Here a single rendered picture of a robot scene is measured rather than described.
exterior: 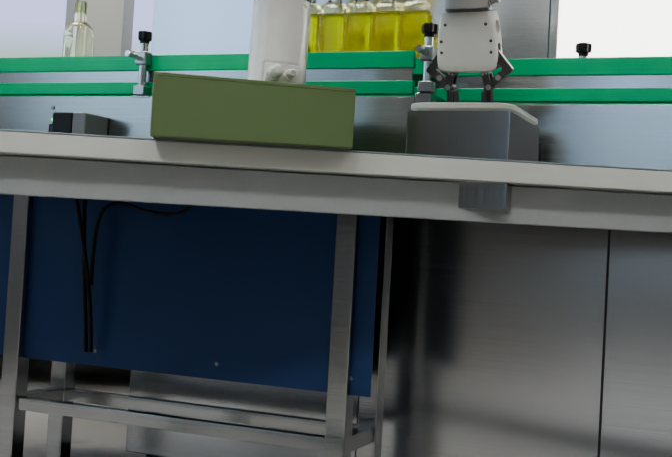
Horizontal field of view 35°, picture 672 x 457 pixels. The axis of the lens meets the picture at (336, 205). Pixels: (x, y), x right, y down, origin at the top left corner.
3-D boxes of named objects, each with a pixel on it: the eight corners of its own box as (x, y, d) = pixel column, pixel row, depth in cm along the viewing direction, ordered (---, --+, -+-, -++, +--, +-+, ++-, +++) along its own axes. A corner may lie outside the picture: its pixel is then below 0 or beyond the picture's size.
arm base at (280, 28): (324, 92, 168) (332, -6, 169) (244, 82, 165) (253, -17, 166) (305, 104, 183) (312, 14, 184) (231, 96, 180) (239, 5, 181)
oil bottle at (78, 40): (90, 113, 255) (97, 4, 256) (79, 110, 250) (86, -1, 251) (69, 113, 257) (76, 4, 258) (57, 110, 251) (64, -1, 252)
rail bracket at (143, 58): (153, 98, 217) (157, 32, 217) (133, 93, 210) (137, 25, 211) (136, 98, 218) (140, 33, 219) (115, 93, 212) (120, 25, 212)
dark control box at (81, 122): (106, 158, 218) (109, 117, 218) (82, 154, 211) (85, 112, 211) (72, 157, 221) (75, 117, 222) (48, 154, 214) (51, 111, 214)
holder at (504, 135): (543, 174, 193) (545, 131, 194) (507, 160, 168) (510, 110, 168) (451, 172, 200) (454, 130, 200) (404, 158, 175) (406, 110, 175)
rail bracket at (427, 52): (451, 101, 203) (454, 35, 203) (424, 87, 187) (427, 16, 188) (436, 101, 204) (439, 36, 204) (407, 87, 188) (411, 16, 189)
